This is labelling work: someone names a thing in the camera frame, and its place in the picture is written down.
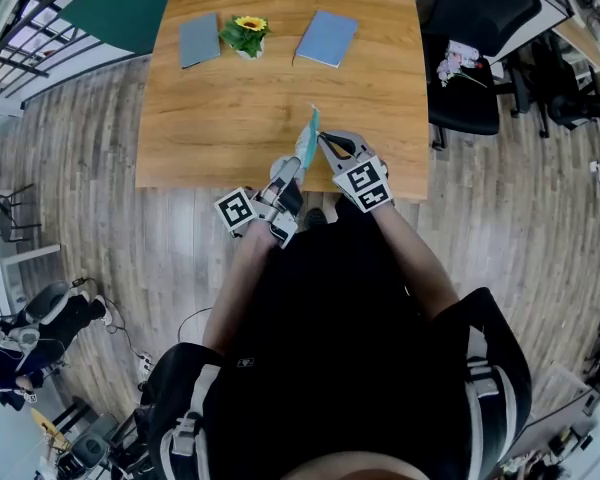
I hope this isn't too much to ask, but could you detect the white pink packet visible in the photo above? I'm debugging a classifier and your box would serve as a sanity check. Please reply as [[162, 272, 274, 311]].
[[447, 40, 481, 69]]

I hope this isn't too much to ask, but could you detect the round beige table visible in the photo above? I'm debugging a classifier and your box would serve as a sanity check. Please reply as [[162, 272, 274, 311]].
[[29, 407, 74, 455]]

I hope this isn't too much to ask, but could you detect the light teal pencil pouch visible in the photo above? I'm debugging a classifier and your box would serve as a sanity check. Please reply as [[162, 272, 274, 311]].
[[293, 101, 326, 172]]

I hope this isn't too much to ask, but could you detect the black swivel office chair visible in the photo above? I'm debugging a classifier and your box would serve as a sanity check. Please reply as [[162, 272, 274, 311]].
[[509, 37, 600, 139]]

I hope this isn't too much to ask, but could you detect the green partition panel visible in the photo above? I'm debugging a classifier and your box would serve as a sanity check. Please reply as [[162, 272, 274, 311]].
[[57, 0, 190, 57]]

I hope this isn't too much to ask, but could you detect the black floor cable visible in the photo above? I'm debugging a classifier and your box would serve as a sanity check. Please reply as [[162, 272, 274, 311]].
[[72, 277, 214, 364]]

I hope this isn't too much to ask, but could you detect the blue notebook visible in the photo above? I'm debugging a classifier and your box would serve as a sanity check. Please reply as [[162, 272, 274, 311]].
[[292, 9, 360, 69]]

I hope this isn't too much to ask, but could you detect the person's black left shoe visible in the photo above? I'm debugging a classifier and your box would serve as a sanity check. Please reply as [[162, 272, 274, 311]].
[[304, 207, 328, 231]]

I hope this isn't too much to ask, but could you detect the artificial purple flower stem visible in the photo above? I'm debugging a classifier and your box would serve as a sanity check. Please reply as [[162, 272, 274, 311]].
[[437, 57, 487, 89]]

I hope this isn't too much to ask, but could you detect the person's left forearm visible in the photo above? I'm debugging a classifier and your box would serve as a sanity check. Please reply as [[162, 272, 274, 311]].
[[202, 217, 281, 357]]

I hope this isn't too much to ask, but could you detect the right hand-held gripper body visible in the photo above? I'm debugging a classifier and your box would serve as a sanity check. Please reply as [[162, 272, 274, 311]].
[[331, 145, 397, 215]]

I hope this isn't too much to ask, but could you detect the black metal chair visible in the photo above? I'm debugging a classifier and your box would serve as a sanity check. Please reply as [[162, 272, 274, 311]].
[[0, 182, 42, 244]]

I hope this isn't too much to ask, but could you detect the grey harness strap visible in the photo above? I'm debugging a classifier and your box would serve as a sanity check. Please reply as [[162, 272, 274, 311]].
[[464, 327, 519, 480], [159, 362, 226, 480]]

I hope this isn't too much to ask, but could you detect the white side table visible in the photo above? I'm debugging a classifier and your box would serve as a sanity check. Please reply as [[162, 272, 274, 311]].
[[0, 242, 62, 314]]

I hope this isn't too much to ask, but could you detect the person's right forearm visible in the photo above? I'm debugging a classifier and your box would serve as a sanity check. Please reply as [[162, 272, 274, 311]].
[[374, 202, 461, 324]]

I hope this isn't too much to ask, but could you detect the potted sunflower plant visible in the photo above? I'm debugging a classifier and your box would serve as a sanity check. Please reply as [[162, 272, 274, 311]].
[[217, 14, 274, 61]]

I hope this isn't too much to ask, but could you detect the person's black clothing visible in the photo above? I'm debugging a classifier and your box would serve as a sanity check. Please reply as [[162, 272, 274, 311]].
[[147, 207, 534, 480]]

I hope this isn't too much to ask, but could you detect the black mesh office chair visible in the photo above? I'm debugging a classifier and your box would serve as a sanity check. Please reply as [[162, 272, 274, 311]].
[[422, 0, 544, 152]]

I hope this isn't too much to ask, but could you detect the black metal railing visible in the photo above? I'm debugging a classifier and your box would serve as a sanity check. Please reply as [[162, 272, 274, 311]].
[[0, 0, 104, 87]]

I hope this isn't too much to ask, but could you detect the grey notebook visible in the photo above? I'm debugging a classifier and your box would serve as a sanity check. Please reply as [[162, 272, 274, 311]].
[[178, 11, 222, 70]]

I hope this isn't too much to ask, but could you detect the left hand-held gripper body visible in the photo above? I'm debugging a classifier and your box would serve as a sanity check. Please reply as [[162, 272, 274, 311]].
[[213, 170, 306, 250]]

